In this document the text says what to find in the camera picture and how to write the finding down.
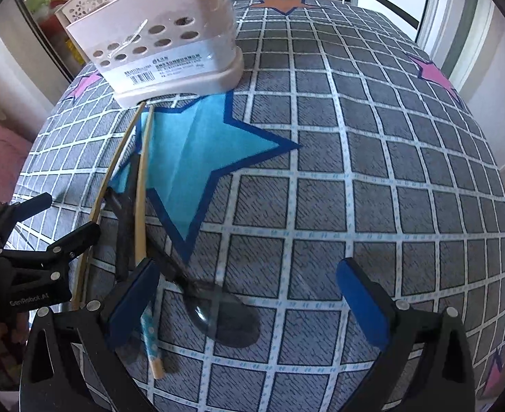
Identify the glass sliding door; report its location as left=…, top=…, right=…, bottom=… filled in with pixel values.
left=415, top=0, right=497, bottom=95

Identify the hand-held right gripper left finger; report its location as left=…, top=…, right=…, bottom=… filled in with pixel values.
left=20, top=259, right=161, bottom=412

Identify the white plastic utensil holder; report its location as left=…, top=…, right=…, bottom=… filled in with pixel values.
left=66, top=0, right=245, bottom=108

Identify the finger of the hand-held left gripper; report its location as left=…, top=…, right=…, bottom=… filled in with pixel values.
left=42, top=222, right=102, bottom=267
left=0, top=193, right=54, bottom=224

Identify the patterned wooden chopstick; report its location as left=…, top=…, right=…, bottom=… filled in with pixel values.
left=134, top=108, right=165, bottom=380

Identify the plain wooden chopstick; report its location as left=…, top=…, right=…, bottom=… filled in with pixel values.
left=70, top=102, right=147, bottom=310

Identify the grey checked star tablecloth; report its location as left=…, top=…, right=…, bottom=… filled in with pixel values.
left=19, top=0, right=505, bottom=412

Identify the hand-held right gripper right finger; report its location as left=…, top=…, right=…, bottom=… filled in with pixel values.
left=336, top=257, right=478, bottom=412

